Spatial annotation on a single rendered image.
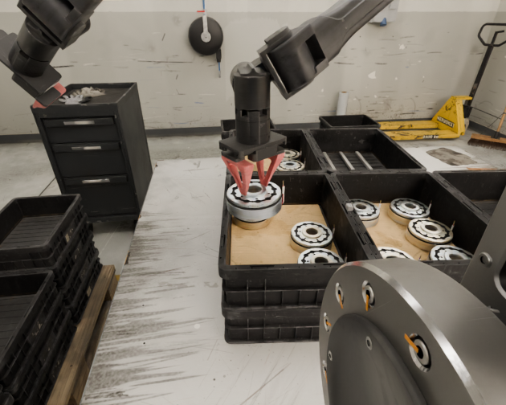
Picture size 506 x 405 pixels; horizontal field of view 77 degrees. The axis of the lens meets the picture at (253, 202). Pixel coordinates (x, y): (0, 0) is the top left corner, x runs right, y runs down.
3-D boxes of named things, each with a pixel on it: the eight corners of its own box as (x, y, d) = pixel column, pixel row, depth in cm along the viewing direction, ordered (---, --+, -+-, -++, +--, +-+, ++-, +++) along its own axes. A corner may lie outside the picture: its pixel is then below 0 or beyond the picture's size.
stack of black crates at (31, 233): (80, 326, 140) (46, 246, 116) (6, 334, 136) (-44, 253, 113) (104, 264, 173) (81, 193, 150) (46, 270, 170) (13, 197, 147)
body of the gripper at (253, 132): (218, 151, 54) (214, 107, 51) (263, 137, 60) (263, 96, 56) (241, 162, 50) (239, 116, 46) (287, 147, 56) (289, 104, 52)
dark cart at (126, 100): (145, 235, 220) (116, 103, 174) (77, 239, 215) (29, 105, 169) (157, 193, 271) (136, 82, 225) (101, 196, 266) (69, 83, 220)
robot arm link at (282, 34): (291, 25, 44) (317, 79, 49) (275, 22, 54) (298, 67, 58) (220, 75, 47) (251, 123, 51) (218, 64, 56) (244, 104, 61)
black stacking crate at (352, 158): (418, 204, 100) (428, 172, 94) (324, 206, 99) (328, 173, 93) (373, 155, 134) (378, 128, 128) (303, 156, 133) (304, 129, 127)
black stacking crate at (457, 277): (510, 305, 66) (536, 264, 60) (369, 309, 65) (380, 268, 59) (418, 205, 100) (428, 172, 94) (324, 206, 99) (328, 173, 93)
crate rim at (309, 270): (377, 276, 60) (380, 266, 58) (218, 280, 59) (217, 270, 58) (327, 179, 94) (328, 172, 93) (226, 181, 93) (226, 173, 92)
